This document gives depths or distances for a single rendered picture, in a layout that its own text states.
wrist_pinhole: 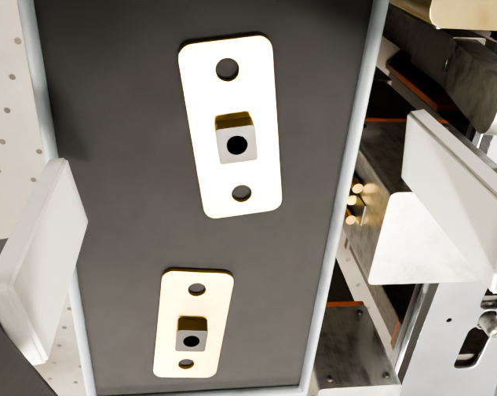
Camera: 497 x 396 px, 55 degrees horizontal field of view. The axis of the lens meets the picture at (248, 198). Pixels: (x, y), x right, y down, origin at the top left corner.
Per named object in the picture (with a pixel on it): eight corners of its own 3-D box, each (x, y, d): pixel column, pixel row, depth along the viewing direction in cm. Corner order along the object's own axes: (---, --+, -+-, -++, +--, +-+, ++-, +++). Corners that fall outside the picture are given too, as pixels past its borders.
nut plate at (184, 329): (214, 373, 30) (215, 390, 29) (153, 372, 29) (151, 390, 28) (234, 270, 26) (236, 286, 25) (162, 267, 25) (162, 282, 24)
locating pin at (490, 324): (484, 314, 57) (504, 342, 53) (469, 315, 57) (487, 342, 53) (490, 302, 56) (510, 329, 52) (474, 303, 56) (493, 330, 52)
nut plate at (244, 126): (281, 205, 24) (285, 219, 23) (205, 216, 23) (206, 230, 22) (270, 32, 19) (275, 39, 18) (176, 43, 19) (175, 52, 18)
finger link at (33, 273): (48, 365, 13) (20, 369, 13) (89, 221, 19) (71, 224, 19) (9, 286, 12) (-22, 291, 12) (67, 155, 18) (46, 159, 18)
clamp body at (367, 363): (313, 232, 84) (388, 424, 53) (246, 233, 82) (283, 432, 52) (319, 197, 80) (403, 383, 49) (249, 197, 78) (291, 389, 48)
